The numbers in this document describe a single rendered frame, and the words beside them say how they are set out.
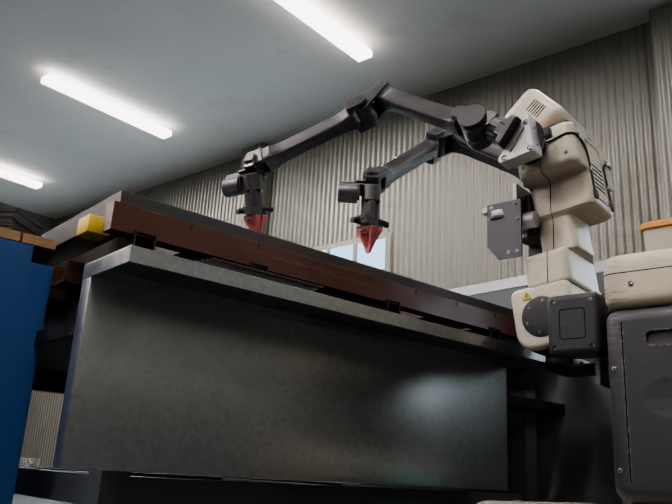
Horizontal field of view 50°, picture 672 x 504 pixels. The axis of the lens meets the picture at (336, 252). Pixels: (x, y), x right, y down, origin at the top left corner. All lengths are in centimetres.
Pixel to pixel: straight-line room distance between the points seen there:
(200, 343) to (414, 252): 408
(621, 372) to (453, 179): 401
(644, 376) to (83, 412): 110
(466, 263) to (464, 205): 44
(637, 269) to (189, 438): 99
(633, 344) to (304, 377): 71
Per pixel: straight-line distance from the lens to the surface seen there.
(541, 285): 192
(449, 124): 205
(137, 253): 132
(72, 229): 183
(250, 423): 160
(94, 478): 157
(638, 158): 496
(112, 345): 145
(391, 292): 198
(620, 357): 164
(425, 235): 550
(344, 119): 222
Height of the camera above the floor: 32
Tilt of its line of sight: 17 degrees up
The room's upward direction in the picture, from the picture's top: 3 degrees clockwise
